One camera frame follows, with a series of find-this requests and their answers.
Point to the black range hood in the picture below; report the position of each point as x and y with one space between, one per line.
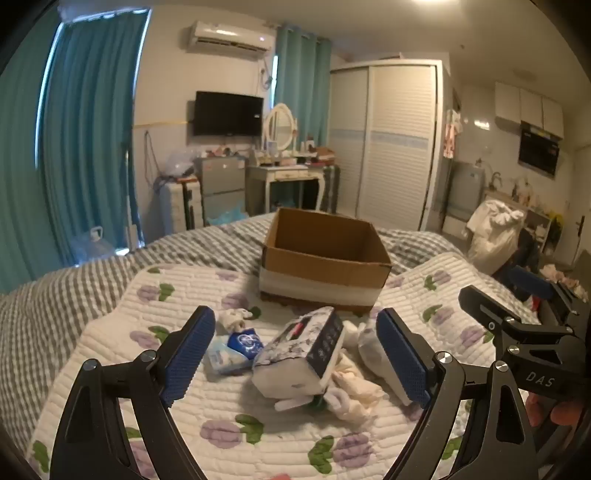
538 150

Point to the blue tissue packet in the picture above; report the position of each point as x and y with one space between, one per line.
240 344

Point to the white air conditioner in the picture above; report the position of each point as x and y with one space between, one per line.
228 39

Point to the black wall television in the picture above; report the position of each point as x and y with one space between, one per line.
226 114

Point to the floral quilted bed cover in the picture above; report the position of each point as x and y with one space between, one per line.
277 443

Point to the white dressing table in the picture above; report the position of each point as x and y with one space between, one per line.
277 174

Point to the dark chair with clothes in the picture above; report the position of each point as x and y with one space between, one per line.
519 258

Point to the hanging pink clothes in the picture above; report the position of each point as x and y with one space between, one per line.
451 136

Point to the cardboard box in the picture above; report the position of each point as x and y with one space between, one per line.
318 281

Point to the floral tissue pack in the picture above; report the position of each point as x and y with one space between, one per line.
286 364

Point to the blue plastic bag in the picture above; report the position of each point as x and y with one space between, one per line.
226 216

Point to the white wall cabinets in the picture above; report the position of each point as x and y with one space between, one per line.
526 108

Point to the clear water jug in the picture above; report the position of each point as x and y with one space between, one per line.
94 247

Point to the brown box on dresser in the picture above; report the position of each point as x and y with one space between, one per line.
323 156

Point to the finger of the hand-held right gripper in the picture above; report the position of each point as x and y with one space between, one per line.
531 279
489 311

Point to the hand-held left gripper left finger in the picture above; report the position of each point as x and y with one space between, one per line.
189 353

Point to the white oval mirror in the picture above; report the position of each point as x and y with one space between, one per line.
279 124

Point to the white louvred wardrobe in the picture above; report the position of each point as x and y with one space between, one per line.
392 147

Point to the small white plush toy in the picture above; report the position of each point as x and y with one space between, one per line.
233 319

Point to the teal curtain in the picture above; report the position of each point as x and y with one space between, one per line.
18 161
302 83
92 138

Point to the white coat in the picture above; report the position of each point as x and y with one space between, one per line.
494 235

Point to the person's right hand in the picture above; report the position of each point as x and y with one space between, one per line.
554 413

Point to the white suitcase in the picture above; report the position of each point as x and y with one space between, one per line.
178 207

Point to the clear plastic bag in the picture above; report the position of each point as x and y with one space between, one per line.
178 161

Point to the dark suitcase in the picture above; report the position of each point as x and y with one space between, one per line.
330 189

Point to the cream cloth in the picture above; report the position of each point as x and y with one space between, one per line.
355 392

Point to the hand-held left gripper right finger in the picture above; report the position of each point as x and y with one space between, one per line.
401 360

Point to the silver mini fridge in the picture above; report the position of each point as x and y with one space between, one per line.
219 184

